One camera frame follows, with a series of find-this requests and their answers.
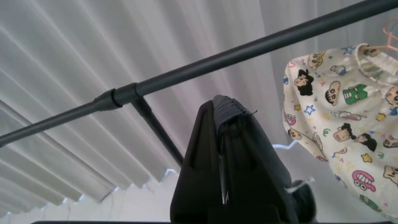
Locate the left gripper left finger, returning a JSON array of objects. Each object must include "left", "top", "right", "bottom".
[{"left": 170, "top": 99, "right": 224, "bottom": 224}]

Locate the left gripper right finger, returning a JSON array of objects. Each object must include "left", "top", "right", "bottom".
[{"left": 221, "top": 122, "right": 294, "bottom": 224}]

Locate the dark grey garment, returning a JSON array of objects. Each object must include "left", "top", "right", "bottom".
[{"left": 212, "top": 94, "right": 317, "bottom": 223}]

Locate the cream printed garment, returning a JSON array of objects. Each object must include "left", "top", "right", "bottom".
[{"left": 282, "top": 42, "right": 398, "bottom": 222}]

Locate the pink clothes hanger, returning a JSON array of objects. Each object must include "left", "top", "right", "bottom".
[{"left": 362, "top": 18, "right": 398, "bottom": 54}]

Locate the black clothes rack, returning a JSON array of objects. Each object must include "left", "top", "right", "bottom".
[{"left": 0, "top": 0, "right": 398, "bottom": 168}]

